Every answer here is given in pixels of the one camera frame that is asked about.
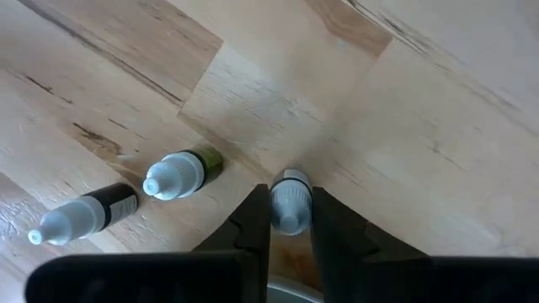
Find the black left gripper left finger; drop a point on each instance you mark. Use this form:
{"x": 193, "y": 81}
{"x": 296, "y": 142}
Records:
{"x": 248, "y": 235}

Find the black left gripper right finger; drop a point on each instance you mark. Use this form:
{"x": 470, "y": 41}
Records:
{"x": 337, "y": 235}

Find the small white-capped dropper bottle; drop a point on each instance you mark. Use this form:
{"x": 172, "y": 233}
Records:
{"x": 84, "y": 214}
{"x": 290, "y": 202}

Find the small dropper bottle green label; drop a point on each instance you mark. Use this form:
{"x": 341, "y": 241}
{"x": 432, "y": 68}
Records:
{"x": 177, "y": 174}

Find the grey round plate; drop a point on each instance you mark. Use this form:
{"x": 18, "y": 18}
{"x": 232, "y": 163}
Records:
{"x": 286, "y": 294}

